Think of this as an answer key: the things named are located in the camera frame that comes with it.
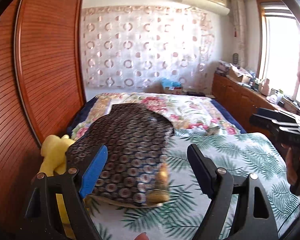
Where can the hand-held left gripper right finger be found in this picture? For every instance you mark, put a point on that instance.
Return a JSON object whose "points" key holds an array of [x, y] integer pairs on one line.
{"points": [[202, 170]]}

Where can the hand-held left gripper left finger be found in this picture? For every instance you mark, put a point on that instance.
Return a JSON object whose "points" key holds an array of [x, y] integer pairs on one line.
{"points": [[93, 172]]}

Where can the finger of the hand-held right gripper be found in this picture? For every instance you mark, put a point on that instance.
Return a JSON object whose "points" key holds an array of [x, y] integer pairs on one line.
{"points": [[272, 113], [265, 123]]}

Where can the navy patterned top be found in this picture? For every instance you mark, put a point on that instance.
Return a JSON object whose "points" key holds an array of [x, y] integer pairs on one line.
{"points": [[125, 150]]}

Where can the person's right hand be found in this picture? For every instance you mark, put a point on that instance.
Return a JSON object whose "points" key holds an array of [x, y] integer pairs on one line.
{"points": [[293, 167]]}

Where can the person's left hand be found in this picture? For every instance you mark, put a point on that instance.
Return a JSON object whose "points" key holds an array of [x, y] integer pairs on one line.
{"points": [[142, 237]]}

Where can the small black box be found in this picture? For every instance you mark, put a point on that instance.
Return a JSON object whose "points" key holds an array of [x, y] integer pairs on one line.
{"points": [[281, 103]]}

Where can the white cap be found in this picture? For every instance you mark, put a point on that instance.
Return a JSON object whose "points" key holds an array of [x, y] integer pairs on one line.
{"points": [[273, 98]]}

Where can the green capped bottle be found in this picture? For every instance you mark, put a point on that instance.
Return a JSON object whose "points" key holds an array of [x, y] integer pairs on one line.
{"points": [[279, 96]]}

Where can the leaf print bed sheet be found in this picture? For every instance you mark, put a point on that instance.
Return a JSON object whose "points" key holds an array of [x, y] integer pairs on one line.
{"points": [[240, 155]]}

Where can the gold patterned cloth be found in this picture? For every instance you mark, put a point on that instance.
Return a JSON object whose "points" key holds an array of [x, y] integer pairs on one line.
{"points": [[162, 180]]}

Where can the long wooden cabinet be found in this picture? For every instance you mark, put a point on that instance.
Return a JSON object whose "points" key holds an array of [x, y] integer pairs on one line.
{"points": [[235, 92]]}

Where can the yellow plush toy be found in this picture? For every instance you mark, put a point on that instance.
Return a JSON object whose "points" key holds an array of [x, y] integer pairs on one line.
{"points": [[52, 152]]}

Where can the open cardboard box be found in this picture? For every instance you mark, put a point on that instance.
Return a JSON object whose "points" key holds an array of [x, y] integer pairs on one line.
{"points": [[237, 76]]}

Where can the window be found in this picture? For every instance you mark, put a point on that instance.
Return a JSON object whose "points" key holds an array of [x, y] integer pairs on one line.
{"points": [[280, 55]]}

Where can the floral blanket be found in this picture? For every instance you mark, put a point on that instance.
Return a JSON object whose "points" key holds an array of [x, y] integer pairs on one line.
{"points": [[190, 107]]}

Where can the black oval brush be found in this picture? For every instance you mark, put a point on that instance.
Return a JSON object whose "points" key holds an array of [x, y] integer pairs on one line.
{"points": [[236, 58]]}

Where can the patterned fabric bundle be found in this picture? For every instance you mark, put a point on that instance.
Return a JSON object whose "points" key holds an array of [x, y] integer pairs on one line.
{"points": [[224, 67]]}

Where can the box with blue bags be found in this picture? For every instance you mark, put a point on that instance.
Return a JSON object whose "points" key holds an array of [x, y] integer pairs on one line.
{"points": [[171, 87]]}

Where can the pale window curtain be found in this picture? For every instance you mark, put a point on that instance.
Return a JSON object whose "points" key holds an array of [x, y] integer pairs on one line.
{"points": [[237, 17]]}

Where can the wooden slatted wardrobe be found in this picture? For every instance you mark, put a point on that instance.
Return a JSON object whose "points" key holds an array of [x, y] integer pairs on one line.
{"points": [[45, 67]]}

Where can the circle patterned wall curtain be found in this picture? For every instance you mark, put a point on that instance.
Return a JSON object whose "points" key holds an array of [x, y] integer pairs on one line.
{"points": [[145, 47]]}

